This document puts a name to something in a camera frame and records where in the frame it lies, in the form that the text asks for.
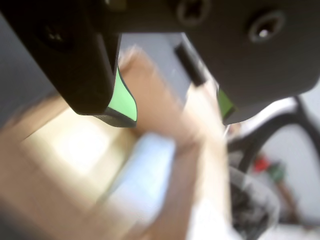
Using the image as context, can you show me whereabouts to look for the light blue yarn block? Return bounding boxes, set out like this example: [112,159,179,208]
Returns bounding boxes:
[98,131,177,222]

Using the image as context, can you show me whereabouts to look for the grey table mat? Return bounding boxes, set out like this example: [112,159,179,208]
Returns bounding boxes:
[0,13,198,128]

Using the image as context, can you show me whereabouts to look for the brown cardboard box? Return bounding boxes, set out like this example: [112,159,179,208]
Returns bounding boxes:
[0,46,233,240]

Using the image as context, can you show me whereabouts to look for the pale yellow paper sheet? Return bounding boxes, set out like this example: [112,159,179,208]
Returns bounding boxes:
[19,107,137,192]

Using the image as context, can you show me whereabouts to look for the black bar object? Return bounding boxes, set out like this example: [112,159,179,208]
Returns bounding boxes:
[174,44,209,87]

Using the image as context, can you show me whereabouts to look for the clear container dark bits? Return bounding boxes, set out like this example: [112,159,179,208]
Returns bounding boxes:
[228,166,281,240]

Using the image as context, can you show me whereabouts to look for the black curved chair frame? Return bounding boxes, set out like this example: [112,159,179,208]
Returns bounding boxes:
[226,96,320,172]

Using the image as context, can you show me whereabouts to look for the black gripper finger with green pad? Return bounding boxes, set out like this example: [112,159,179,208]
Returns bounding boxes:
[0,0,138,129]
[181,0,320,126]

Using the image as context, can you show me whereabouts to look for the red and green object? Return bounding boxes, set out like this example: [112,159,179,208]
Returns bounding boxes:
[252,154,287,182]

